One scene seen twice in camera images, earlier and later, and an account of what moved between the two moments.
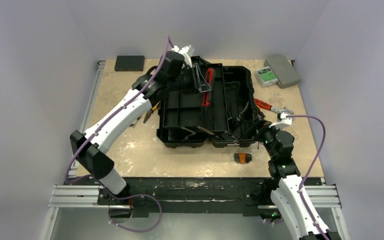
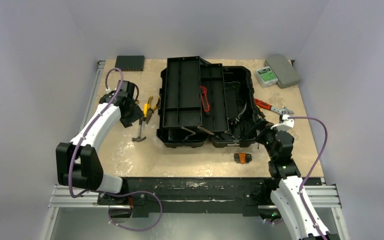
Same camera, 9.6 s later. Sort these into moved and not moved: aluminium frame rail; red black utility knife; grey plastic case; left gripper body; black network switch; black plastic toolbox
Moved: left gripper body; red black utility knife
Not moved: grey plastic case; aluminium frame rail; black network switch; black plastic toolbox
